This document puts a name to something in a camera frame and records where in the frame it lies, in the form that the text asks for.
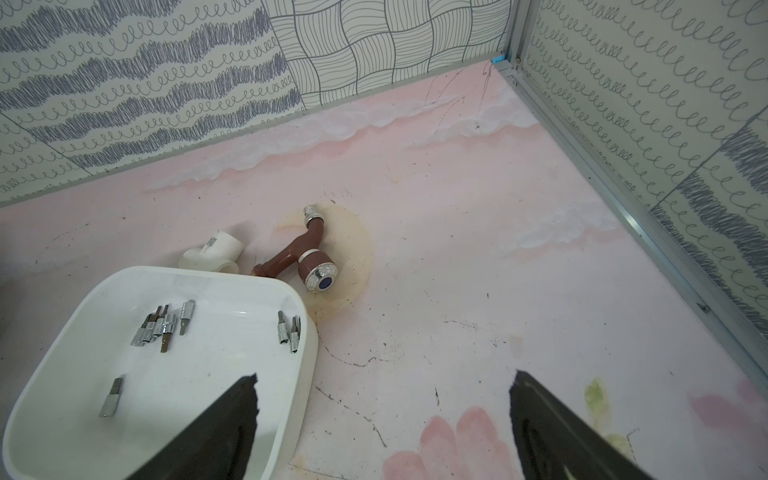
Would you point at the silver bit box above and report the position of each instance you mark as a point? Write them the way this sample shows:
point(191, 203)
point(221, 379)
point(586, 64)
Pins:
point(111, 402)

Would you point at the white plastic storage box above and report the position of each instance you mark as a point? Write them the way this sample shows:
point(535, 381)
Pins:
point(54, 430)

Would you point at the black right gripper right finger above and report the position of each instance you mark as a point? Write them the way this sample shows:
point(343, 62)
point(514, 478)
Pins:
point(554, 443)

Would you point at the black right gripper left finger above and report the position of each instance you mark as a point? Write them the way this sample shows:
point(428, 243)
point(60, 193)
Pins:
point(216, 445)

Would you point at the maroon faucet valve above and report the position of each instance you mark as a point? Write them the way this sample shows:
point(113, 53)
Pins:
point(315, 267)

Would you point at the silver bit pile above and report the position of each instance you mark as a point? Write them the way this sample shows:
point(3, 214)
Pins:
point(141, 331)

